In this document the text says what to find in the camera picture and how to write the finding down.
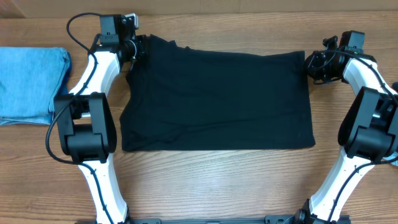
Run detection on black garment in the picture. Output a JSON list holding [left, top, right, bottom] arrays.
[[120, 35, 315, 152]]

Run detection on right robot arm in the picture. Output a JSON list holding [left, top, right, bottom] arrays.
[[288, 30, 397, 223]]

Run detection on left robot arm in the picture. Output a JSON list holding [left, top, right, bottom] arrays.
[[45, 13, 147, 223]]

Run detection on dark navy garment pile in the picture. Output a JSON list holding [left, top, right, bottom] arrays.
[[392, 82, 398, 93]]

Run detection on folded light blue jeans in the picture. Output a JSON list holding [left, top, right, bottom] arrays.
[[1, 47, 72, 126]]

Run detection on light denim fabric piece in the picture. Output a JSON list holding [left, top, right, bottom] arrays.
[[384, 152, 398, 167]]

